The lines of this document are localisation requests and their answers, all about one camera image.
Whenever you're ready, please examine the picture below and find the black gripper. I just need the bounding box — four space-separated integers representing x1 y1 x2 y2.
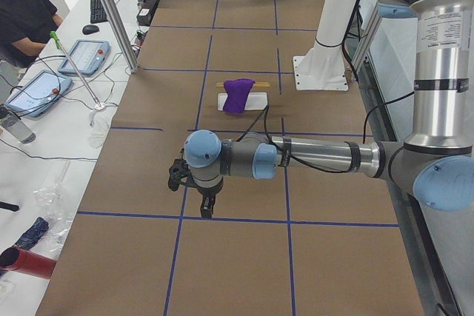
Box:
196 181 224 219

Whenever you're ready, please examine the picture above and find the purple microfiber towel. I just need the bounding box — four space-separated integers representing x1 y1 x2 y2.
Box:
223 78 255 114

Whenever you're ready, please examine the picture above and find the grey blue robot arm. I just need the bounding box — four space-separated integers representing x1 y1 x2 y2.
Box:
168 0 473 226

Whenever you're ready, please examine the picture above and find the white rack base tray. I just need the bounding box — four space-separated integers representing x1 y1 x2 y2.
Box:
217 92 268 111

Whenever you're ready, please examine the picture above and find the clear plastic bag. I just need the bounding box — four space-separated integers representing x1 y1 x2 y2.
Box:
33 183 75 259

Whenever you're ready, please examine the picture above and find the black wrapped object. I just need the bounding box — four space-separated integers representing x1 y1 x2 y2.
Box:
15 217 49 250

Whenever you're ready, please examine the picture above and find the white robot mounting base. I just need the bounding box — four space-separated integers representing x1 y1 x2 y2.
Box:
293 53 349 91

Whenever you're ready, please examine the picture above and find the blue teach pendant far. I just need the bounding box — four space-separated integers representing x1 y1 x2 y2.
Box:
67 39 110 76

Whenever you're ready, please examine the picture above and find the blue teach pendant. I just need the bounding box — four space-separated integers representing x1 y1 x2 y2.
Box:
5 70 73 117
67 39 110 76

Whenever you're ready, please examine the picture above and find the red cylinder tube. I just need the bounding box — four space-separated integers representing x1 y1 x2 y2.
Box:
1 246 56 279

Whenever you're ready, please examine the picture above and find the small black box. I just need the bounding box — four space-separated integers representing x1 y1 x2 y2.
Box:
136 8 152 27

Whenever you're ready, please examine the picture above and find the blue teach pendant near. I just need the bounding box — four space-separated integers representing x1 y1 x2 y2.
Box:
5 70 73 117

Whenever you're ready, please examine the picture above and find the black computer mouse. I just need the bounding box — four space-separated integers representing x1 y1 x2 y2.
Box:
82 24 100 35

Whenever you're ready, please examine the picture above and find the clear cylinder bottle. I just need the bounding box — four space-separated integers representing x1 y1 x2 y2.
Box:
0 104 36 144

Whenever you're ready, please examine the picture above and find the black keyboard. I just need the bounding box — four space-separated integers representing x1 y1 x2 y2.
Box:
90 0 107 24

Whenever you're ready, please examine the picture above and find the metal rod green tip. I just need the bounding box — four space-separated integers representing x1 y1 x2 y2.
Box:
50 31 105 111

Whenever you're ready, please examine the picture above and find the seated person black shirt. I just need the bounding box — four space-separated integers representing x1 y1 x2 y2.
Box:
1 0 63 68

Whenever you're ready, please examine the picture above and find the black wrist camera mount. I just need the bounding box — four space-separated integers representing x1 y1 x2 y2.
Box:
167 158 195 192

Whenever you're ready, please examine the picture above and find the black braided cable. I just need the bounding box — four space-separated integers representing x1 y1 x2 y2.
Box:
236 105 271 143

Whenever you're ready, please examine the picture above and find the aluminium extrusion post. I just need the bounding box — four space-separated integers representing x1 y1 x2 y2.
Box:
101 0 138 73

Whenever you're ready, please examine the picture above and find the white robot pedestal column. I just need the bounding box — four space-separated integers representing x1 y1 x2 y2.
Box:
314 0 375 49

